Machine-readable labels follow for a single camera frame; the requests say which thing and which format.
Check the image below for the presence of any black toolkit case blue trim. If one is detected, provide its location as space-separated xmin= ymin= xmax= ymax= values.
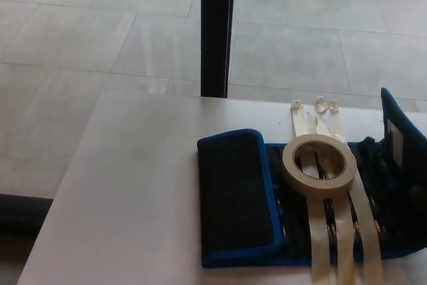
xmin=196 ymin=87 xmax=427 ymax=269

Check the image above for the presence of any beige masking tape roll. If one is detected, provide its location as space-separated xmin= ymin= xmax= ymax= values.
xmin=282 ymin=134 xmax=358 ymax=200

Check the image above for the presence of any black vertical post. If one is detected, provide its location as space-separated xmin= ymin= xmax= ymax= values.
xmin=200 ymin=0 xmax=237 ymax=97

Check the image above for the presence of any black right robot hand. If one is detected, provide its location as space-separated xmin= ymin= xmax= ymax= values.
xmin=408 ymin=183 xmax=427 ymax=210

